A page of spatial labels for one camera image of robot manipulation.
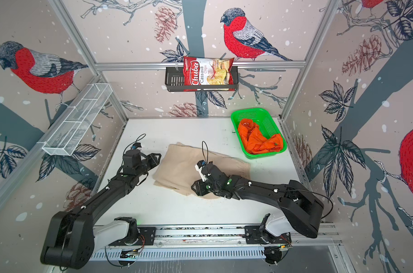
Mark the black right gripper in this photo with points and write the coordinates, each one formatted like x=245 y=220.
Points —
x=198 y=185

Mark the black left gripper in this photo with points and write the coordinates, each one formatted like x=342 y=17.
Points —
x=152 y=157

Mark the beige shorts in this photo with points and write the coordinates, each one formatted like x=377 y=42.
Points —
x=177 y=169

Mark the orange shorts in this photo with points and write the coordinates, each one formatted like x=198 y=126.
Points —
x=254 y=142

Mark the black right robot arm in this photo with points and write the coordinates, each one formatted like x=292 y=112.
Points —
x=302 y=210

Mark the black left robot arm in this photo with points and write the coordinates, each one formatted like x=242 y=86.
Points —
x=70 y=239

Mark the green plastic basket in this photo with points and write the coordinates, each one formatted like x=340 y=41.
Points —
x=267 y=127

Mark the red cassava chips bag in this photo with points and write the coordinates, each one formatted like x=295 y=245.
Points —
x=203 y=71

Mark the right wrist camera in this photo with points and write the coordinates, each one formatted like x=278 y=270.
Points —
x=201 y=168

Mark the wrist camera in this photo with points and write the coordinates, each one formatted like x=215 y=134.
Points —
x=131 y=157
x=201 y=168

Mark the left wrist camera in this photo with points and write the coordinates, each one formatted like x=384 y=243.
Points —
x=131 y=157

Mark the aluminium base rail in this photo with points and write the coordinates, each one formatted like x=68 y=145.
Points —
x=185 y=242

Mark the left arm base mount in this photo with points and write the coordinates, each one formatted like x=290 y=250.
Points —
x=136 y=235

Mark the black wall basket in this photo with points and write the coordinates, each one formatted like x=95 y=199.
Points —
x=174 y=81

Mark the white wire mesh shelf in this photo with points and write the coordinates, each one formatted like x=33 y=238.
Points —
x=71 y=131

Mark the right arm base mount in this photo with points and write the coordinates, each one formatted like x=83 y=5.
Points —
x=258 y=234

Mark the horizontal aluminium frame bar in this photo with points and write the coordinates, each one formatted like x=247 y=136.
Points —
x=151 y=66

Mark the aluminium frame corner post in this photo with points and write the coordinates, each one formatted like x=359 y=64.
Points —
x=79 y=41

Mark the right aluminium corner post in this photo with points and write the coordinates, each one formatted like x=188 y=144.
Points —
x=329 y=13

